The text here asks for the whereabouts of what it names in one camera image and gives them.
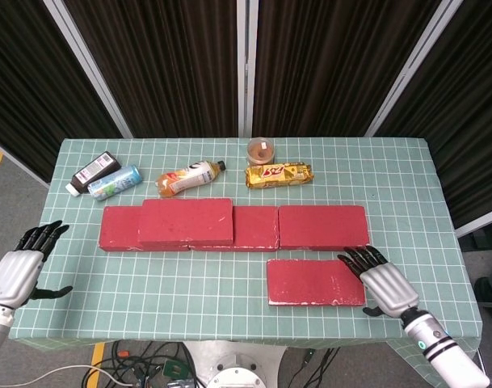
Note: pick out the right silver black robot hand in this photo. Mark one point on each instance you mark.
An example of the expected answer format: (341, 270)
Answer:
(389, 289)

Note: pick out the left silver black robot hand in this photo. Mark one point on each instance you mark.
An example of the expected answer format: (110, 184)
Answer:
(11, 275)

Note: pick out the red brick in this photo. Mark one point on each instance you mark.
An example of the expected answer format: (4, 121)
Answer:
(116, 230)
(185, 222)
(257, 226)
(310, 281)
(324, 226)

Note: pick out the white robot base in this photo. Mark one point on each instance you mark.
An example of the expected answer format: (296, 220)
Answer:
(237, 363)

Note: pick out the dark brown bottle white cap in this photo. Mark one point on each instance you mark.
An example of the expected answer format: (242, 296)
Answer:
(94, 171)

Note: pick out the blue green drink can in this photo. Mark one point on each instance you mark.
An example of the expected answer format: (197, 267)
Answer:
(116, 183)

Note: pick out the yellow snack packet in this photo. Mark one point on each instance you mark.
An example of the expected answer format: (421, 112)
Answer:
(278, 175)

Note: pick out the green checked tablecloth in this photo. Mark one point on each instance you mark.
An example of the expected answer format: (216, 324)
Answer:
(189, 299)

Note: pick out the clear round snack jar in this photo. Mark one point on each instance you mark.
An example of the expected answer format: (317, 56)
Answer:
(261, 153)

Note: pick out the dark ribbed partition panel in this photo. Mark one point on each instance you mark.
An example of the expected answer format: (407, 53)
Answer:
(330, 60)
(472, 121)
(27, 81)
(169, 60)

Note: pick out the green circuit board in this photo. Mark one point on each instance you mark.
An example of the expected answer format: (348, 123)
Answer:
(175, 369)

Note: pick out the orange juice plastic bottle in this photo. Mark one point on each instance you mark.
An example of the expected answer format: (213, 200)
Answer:
(187, 178)

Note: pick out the white partition bottom rail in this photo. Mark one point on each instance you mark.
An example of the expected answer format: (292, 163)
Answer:
(480, 222)
(17, 161)

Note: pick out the white partition frame post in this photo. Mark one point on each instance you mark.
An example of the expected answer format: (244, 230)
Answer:
(245, 60)
(414, 68)
(92, 72)

